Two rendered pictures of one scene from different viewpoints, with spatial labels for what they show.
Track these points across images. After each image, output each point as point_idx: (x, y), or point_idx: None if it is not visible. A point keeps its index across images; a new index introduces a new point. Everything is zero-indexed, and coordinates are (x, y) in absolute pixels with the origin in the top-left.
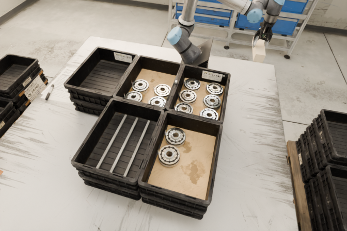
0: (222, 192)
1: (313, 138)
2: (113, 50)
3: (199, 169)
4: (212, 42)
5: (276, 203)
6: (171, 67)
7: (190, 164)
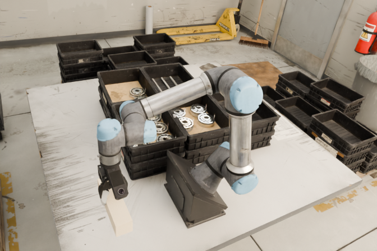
0: (92, 115)
1: None
2: (262, 119)
3: (113, 97)
4: (189, 190)
5: (49, 124)
6: (198, 139)
7: (120, 97)
